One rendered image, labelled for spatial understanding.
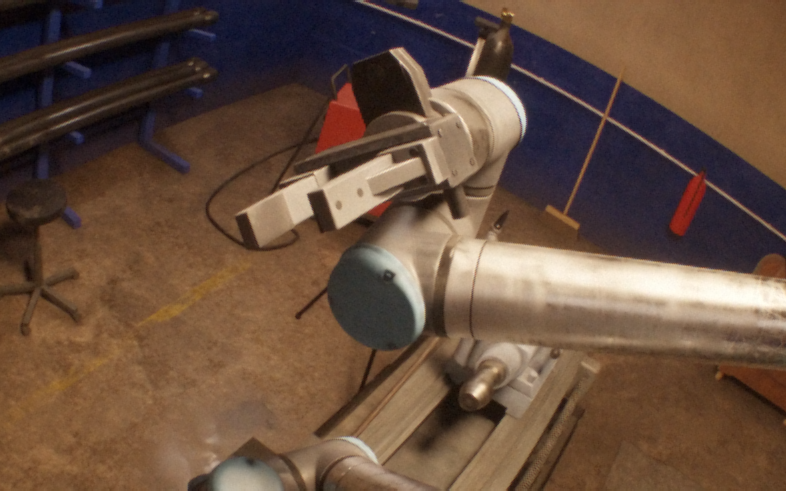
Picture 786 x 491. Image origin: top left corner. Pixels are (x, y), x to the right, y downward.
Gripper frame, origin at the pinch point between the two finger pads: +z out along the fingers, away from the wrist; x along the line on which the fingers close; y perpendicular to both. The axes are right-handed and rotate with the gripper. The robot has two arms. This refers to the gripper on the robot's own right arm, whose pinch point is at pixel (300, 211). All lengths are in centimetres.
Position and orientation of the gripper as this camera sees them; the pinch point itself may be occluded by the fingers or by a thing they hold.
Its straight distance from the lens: 45.4
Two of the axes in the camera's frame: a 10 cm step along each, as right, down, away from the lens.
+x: -7.9, 1.4, 5.9
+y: 3.3, 9.2, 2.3
